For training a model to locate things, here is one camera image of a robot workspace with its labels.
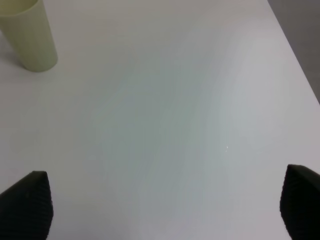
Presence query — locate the pale yellow plastic cup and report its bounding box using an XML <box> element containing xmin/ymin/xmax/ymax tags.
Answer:
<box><xmin>0</xmin><ymin>0</ymin><xmax>58</xmax><ymax>72</ymax></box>

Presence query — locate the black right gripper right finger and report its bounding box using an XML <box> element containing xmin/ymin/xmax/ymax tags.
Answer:
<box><xmin>279</xmin><ymin>164</ymin><xmax>320</xmax><ymax>240</ymax></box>

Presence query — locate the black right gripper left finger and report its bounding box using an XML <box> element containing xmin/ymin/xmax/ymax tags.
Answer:
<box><xmin>0</xmin><ymin>171</ymin><xmax>54</xmax><ymax>240</ymax></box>

